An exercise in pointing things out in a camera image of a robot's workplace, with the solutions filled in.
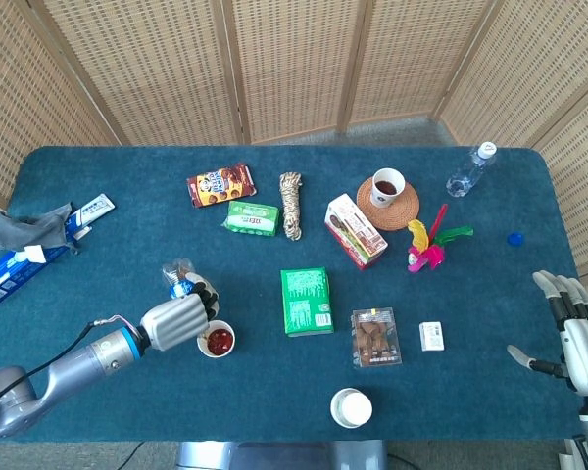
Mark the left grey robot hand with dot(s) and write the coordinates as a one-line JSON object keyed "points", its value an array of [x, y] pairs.
{"points": [[176, 320]]}

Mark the green tissue pack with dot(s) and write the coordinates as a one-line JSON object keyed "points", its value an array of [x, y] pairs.
{"points": [[306, 301]]}

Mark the rattan folding screen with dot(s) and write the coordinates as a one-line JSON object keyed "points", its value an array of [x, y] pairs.
{"points": [[294, 63]]}

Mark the clear water bottle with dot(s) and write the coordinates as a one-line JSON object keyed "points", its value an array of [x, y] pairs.
{"points": [[468, 176]]}

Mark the red green biscuit box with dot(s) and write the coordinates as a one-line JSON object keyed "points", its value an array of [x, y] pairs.
{"points": [[355, 232]]}

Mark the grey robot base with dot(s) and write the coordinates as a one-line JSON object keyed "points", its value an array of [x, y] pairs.
{"points": [[279, 456]]}

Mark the brown cookie packet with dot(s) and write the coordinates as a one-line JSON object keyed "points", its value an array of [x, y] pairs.
{"points": [[220, 186]]}

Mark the white toothpaste tube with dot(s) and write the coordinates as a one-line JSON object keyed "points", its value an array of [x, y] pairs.
{"points": [[82, 233]]}

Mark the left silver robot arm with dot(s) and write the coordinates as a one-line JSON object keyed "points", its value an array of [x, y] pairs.
{"points": [[68, 362]]}

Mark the paper cup with flower print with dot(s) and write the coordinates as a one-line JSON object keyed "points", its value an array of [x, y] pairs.
{"points": [[387, 188]]}

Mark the clear box of coffee capsules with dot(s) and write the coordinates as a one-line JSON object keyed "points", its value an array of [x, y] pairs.
{"points": [[376, 338]]}

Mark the round woven rattan coaster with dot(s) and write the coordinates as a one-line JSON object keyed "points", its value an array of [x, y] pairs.
{"points": [[397, 215]]}

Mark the blue carpet table cover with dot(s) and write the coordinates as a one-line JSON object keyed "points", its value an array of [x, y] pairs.
{"points": [[274, 387]]}

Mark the colourful feather shuttlecock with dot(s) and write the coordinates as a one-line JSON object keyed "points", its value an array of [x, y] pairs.
{"points": [[428, 254]]}

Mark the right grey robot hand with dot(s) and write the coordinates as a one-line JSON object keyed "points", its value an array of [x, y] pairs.
{"points": [[583, 338]]}

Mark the Pepsi cola plastic bottle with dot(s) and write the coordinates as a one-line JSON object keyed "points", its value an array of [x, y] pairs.
{"points": [[176, 275]]}

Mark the grey cloth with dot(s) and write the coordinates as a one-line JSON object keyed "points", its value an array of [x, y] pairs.
{"points": [[34, 227]]}

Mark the leaf print paper cup stack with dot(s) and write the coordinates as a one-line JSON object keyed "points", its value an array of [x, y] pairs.
{"points": [[352, 408]]}

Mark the small white carton box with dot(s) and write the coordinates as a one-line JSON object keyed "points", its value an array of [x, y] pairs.
{"points": [[431, 336]]}

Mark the large blue white carton box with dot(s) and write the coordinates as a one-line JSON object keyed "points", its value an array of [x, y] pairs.
{"points": [[10, 279]]}

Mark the paper cup with blue print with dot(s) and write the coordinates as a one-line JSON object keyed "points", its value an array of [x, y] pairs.
{"points": [[218, 340]]}

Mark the green snack packet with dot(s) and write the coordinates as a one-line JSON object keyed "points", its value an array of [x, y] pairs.
{"points": [[252, 219]]}

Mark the blue bottle cap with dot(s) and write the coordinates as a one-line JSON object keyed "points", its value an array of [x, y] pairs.
{"points": [[516, 239]]}

